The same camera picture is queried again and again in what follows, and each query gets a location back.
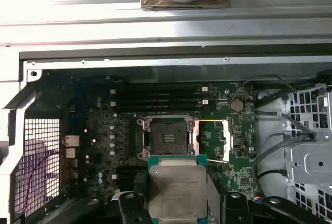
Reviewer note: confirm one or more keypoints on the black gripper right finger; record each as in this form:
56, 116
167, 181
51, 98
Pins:
237, 208

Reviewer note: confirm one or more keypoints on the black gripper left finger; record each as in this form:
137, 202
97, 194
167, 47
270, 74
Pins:
135, 208

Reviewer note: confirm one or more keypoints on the silver topped CPU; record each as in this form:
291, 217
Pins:
177, 193

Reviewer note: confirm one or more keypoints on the metal socket cover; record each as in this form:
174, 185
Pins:
228, 130

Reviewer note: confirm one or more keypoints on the CPU socket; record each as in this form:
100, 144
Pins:
168, 130

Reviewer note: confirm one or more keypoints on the green motherboard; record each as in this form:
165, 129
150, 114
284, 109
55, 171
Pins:
228, 174

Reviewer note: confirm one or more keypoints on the silver metal drive cage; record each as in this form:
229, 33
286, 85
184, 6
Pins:
306, 156

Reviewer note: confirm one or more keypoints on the round coin battery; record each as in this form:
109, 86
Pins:
237, 104

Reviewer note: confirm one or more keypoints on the black PC case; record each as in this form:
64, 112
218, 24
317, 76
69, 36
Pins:
181, 72

